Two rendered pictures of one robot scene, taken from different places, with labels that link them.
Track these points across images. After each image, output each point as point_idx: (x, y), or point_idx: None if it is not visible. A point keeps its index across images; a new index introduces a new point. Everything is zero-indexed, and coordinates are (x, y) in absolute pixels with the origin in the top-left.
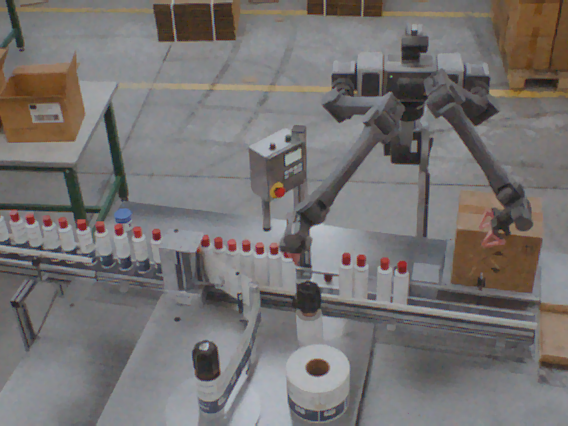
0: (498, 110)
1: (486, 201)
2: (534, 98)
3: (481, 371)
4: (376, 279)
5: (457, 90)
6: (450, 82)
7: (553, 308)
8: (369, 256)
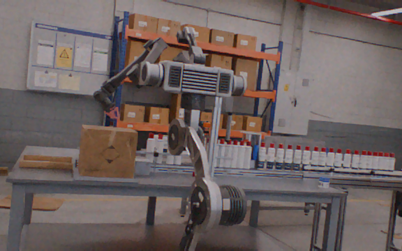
0: (127, 72)
1: (119, 130)
2: None
3: None
4: (164, 153)
5: (148, 41)
6: (155, 46)
7: (64, 166)
8: (181, 180)
